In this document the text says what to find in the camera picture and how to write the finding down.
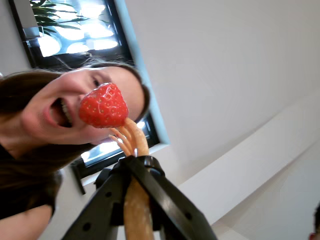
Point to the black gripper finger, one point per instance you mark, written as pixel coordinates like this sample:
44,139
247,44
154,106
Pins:
105,205
172,207

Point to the red whole strawberry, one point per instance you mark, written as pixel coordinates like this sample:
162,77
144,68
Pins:
105,105

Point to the person's black shirt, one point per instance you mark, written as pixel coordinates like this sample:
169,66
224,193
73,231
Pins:
22,195

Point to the person's head with brown hair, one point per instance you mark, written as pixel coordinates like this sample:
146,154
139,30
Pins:
37,105

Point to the dark haired bystander head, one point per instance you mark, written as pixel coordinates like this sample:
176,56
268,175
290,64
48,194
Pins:
316,222

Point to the black framed window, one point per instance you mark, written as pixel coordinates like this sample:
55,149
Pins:
125,45

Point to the green leafy plant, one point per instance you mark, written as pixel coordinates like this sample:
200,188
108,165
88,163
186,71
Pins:
50,17

